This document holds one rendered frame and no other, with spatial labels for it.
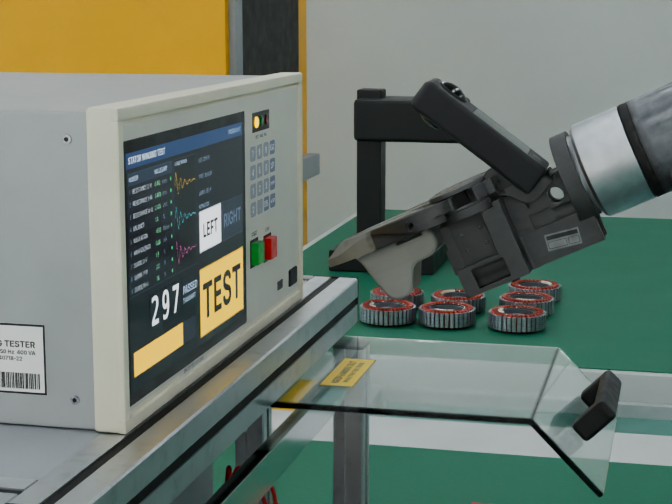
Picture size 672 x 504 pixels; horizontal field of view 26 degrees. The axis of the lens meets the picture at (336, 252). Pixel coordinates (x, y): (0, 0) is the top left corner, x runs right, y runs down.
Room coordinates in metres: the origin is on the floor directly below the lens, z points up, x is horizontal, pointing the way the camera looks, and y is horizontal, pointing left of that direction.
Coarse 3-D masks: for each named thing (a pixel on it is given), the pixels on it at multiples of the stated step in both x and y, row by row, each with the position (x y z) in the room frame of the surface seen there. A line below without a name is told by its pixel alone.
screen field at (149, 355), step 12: (180, 324) 0.98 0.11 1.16; (192, 324) 1.01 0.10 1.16; (168, 336) 0.96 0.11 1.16; (180, 336) 0.98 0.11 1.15; (192, 336) 1.01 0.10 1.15; (144, 348) 0.92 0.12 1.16; (156, 348) 0.94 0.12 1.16; (168, 348) 0.96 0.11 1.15; (144, 360) 0.92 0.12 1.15; (156, 360) 0.94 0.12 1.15
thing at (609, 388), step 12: (612, 372) 1.24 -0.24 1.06; (600, 384) 1.20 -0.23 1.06; (612, 384) 1.20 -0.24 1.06; (588, 396) 1.23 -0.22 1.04; (600, 396) 1.16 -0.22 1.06; (612, 396) 1.17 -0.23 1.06; (588, 408) 1.15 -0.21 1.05; (600, 408) 1.14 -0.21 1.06; (612, 408) 1.14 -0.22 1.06; (576, 420) 1.15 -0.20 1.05; (588, 420) 1.14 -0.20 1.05; (600, 420) 1.14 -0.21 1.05; (576, 432) 1.14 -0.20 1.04; (588, 432) 1.14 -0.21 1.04
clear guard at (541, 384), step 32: (352, 352) 1.30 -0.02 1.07; (384, 352) 1.30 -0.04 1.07; (416, 352) 1.30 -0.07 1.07; (448, 352) 1.30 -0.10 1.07; (480, 352) 1.30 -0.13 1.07; (512, 352) 1.30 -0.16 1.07; (544, 352) 1.30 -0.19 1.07; (384, 384) 1.19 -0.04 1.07; (416, 384) 1.19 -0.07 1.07; (448, 384) 1.19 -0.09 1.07; (480, 384) 1.19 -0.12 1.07; (512, 384) 1.19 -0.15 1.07; (544, 384) 1.19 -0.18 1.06; (576, 384) 1.26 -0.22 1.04; (416, 416) 1.11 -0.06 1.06; (448, 416) 1.10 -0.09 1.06; (480, 416) 1.10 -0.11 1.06; (512, 416) 1.09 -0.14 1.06; (544, 416) 1.11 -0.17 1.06; (576, 416) 1.18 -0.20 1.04; (576, 448) 1.11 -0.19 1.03; (608, 448) 1.18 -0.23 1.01
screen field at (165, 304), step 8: (168, 288) 0.96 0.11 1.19; (176, 288) 0.98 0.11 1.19; (152, 296) 0.93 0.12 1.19; (160, 296) 0.95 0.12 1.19; (168, 296) 0.96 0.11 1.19; (176, 296) 0.98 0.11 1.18; (152, 304) 0.93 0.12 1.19; (160, 304) 0.95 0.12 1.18; (168, 304) 0.96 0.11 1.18; (176, 304) 0.98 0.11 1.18; (152, 312) 0.93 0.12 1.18; (160, 312) 0.95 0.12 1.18; (168, 312) 0.96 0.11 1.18; (176, 312) 0.98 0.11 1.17; (152, 320) 0.93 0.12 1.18; (160, 320) 0.95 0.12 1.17; (168, 320) 0.96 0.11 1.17; (152, 328) 0.93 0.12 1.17
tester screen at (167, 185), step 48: (192, 144) 1.02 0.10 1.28; (240, 144) 1.13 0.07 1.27; (144, 192) 0.92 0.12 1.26; (192, 192) 1.01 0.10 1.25; (240, 192) 1.12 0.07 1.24; (144, 240) 0.92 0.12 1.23; (192, 240) 1.01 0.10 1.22; (240, 240) 1.12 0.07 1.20; (144, 288) 0.92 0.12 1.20; (192, 288) 1.01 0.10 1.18; (144, 336) 0.92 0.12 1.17; (144, 384) 0.92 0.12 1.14
